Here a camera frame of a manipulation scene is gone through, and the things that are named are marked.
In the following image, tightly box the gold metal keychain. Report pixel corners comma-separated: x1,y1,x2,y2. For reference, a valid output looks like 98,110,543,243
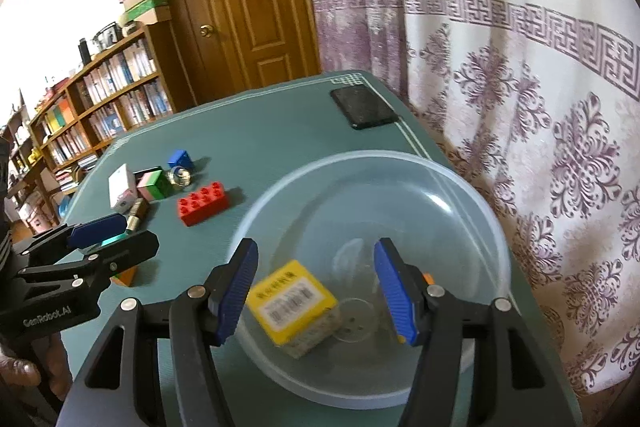
167,166,192,188

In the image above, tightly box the white purple patterned curtain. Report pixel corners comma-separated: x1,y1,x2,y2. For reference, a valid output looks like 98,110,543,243
314,0,639,396

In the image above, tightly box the black smartphone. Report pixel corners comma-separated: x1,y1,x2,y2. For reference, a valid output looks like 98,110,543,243
330,84,398,130

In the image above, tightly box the blue toy brick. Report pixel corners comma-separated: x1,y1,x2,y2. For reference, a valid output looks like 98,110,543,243
167,150,194,171

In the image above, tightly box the yellow medicine box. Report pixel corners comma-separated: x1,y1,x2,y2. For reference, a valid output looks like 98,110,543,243
246,260,342,359

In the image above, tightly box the clear plastic bowl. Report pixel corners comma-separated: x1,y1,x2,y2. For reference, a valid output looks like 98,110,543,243
235,150,511,410

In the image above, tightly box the person's left hand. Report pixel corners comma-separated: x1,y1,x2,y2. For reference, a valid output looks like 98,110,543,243
1,333,73,401

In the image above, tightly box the red toy brick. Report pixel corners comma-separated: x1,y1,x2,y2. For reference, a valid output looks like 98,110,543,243
177,181,230,227

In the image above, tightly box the white red blue box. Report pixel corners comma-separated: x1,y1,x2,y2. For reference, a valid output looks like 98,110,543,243
108,164,138,213

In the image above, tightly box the brown gold cosmetic tube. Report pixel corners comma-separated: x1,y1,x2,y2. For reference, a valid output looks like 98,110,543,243
126,197,150,233

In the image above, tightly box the black thermos bottle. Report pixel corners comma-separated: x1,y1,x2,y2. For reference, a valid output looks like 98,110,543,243
78,38,92,65

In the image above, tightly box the teal plastic case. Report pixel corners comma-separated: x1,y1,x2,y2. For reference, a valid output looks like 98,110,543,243
91,232,130,253

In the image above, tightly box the picture frame on shelf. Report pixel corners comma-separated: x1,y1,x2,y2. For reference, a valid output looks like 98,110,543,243
92,22,122,52

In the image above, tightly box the wooden bookshelf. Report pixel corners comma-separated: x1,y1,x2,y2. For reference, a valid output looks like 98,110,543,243
2,20,194,232

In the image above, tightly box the pink green toy brick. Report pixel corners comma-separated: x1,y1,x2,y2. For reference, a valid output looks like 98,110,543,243
137,169,174,202

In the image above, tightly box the orange yellow toy brick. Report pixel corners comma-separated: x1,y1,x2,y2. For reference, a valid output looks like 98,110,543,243
111,265,138,287

